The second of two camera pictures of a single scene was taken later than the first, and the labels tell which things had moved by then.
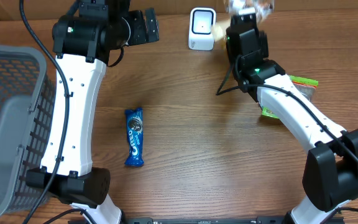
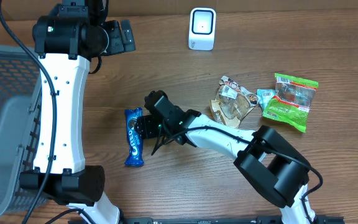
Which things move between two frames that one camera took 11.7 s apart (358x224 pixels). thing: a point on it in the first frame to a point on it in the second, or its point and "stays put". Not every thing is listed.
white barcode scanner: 202,20 stays put
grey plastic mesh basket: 17,114 stays put
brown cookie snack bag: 262,9 to 232,103
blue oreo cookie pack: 134,117 stays put
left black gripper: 142,36 to 119,43
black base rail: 206,219 stays put
